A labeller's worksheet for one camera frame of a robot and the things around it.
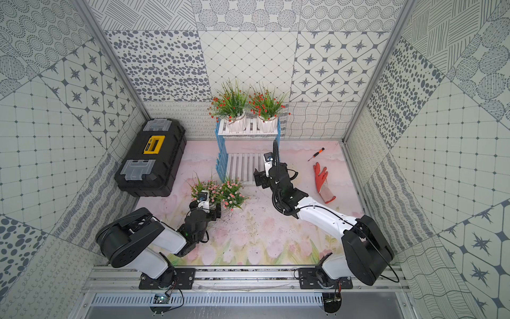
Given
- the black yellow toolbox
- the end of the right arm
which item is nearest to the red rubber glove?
the end of the right arm

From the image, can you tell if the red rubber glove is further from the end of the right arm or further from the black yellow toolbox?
the black yellow toolbox

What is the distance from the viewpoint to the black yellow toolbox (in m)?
0.86
